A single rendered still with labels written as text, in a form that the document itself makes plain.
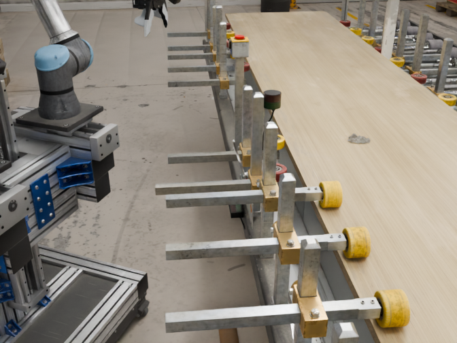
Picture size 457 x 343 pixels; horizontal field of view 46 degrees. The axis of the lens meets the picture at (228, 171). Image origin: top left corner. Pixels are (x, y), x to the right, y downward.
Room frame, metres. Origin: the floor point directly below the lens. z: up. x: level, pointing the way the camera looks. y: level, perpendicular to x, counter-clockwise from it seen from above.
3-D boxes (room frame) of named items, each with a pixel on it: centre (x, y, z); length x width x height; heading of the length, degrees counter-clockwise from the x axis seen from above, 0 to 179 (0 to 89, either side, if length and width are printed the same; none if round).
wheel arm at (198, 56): (3.36, 0.17, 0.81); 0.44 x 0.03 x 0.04; 96
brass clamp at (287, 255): (1.15, -0.15, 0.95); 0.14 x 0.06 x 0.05; 6
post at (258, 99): (1.66, -0.10, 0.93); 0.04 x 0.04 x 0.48; 6
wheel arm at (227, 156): (1.86, 0.02, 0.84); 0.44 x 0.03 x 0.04; 96
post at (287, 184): (1.17, -0.15, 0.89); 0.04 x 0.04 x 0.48; 6
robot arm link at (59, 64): (1.83, 0.61, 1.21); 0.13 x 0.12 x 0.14; 166
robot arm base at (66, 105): (1.82, 0.61, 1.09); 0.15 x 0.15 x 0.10
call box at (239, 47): (2.17, -0.05, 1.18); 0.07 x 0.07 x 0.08; 6
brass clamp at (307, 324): (0.90, -0.18, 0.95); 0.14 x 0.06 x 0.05; 6
